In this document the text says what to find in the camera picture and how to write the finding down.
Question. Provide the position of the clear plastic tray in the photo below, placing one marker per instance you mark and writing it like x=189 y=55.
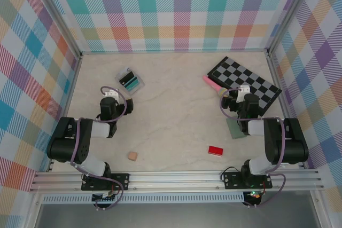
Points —
x=139 y=86

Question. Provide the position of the pink toy microphone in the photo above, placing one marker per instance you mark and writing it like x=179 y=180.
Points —
x=211 y=82

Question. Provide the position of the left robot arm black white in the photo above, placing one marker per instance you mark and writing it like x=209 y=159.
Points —
x=66 y=145

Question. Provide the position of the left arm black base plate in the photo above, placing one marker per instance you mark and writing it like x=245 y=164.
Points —
x=120 y=181

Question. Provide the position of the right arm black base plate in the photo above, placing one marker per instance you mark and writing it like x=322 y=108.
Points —
x=232 y=181

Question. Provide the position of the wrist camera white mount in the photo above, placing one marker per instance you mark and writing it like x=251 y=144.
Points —
x=244 y=89
x=111 y=94

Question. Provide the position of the black grey chessboard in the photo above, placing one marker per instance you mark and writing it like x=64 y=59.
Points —
x=240 y=73

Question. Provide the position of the aluminium frame post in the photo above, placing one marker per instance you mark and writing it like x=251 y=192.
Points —
x=56 y=17
x=290 y=14

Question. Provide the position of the grey-green card holder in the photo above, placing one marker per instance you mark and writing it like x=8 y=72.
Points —
x=233 y=130

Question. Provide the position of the red block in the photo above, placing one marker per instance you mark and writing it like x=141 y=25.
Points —
x=216 y=150

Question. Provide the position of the teal card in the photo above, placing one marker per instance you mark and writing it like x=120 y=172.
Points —
x=132 y=84

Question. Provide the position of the small wooden cube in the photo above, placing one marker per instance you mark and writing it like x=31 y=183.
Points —
x=132 y=156

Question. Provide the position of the aluminium mounting rail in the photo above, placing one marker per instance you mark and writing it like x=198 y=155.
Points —
x=173 y=180

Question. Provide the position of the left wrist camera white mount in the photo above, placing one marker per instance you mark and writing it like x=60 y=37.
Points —
x=111 y=94

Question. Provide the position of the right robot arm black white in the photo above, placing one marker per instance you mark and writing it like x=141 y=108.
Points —
x=294 y=145

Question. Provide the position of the aluminium frame side rail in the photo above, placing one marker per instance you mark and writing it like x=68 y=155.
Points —
x=74 y=75
x=278 y=83

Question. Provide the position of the small circuit board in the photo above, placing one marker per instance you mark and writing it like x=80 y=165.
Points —
x=105 y=197
x=255 y=195

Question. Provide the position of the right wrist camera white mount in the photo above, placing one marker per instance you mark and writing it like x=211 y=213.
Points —
x=244 y=89

